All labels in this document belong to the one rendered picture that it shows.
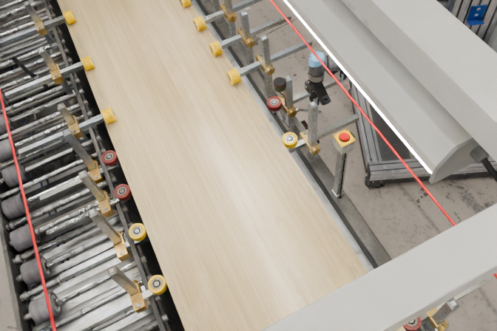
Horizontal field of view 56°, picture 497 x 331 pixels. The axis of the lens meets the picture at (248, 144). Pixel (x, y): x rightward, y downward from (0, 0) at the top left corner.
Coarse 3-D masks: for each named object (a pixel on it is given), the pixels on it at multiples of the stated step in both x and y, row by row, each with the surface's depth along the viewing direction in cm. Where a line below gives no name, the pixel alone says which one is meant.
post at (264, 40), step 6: (264, 36) 241; (264, 42) 242; (264, 48) 246; (264, 54) 249; (264, 60) 253; (270, 60) 255; (264, 78) 270; (270, 78) 267; (270, 84) 271; (270, 90) 275
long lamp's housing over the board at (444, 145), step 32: (288, 0) 83; (320, 0) 75; (320, 32) 76; (352, 32) 71; (352, 64) 71; (384, 64) 67; (384, 96) 67; (416, 96) 63; (416, 128) 63; (448, 128) 60; (448, 160) 60
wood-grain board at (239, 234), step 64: (64, 0) 319; (128, 0) 312; (128, 64) 279; (192, 64) 274; (128, 128) 253; (192, 128) 248; (256, 128) 244; (192, 192) 227; (256, 192) 224; (192, 256) 209; (256, 256) 206; (320, 256) 203; (192, 320) 194; (256, 320) 192
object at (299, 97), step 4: (328, 80) 262; (332, 80) 262; (340, 80) 262; (324, 84) 260; (328, 84) 260; (332, 84) 262; (336, 84) 263; (304, 92) 259; (296, 96) 258; (300, 96) 258; (304, 96) 258; (308, 96) 260; (296, 100) 258; (300, 100) 260; (272, 112) 257
